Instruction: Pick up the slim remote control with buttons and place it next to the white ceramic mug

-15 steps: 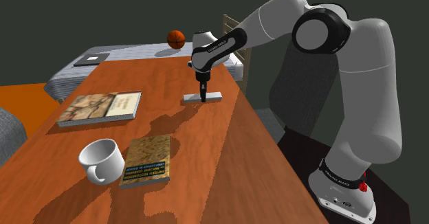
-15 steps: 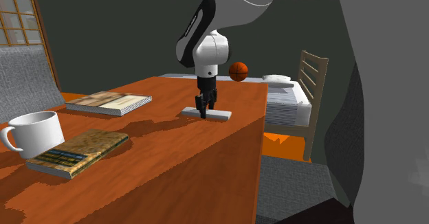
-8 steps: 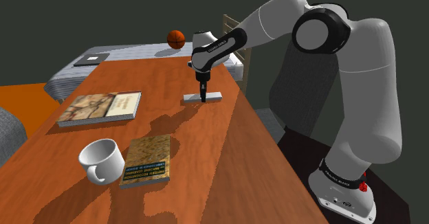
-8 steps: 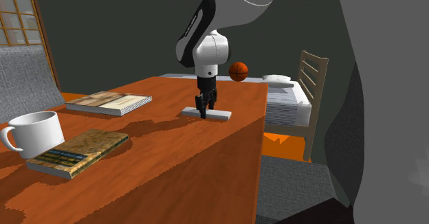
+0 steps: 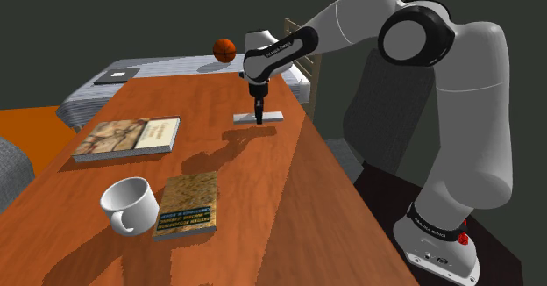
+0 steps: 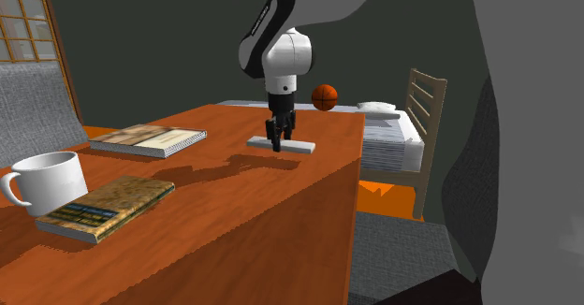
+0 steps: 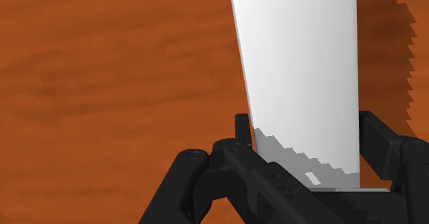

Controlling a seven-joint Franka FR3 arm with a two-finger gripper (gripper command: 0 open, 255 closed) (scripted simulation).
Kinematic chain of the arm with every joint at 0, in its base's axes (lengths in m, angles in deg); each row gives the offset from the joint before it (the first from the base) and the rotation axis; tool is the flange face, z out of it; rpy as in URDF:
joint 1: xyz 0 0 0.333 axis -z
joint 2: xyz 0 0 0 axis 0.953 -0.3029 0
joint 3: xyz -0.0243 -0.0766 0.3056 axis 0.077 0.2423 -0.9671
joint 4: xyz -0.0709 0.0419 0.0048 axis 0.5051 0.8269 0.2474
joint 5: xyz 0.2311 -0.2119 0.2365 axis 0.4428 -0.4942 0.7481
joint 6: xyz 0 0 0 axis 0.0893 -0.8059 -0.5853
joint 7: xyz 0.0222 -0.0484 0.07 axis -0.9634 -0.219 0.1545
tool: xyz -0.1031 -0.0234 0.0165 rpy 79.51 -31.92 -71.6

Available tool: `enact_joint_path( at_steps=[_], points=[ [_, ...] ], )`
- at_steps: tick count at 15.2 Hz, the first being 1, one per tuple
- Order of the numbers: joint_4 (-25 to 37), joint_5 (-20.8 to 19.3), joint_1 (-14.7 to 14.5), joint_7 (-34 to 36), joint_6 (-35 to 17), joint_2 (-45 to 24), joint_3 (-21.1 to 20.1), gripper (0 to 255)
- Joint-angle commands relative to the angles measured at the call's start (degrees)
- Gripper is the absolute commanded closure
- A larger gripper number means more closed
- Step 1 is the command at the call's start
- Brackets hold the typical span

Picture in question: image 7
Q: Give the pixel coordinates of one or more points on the white tapered object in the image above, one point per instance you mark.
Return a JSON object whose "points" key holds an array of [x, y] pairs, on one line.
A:
{"points": [[301, 82]]}

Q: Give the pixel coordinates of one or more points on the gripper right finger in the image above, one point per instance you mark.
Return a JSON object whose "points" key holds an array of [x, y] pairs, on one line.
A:
{"points": [[399, 163]]}

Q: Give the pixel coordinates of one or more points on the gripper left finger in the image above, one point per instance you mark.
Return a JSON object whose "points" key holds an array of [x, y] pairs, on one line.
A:
{"points": [[234, 169]]}

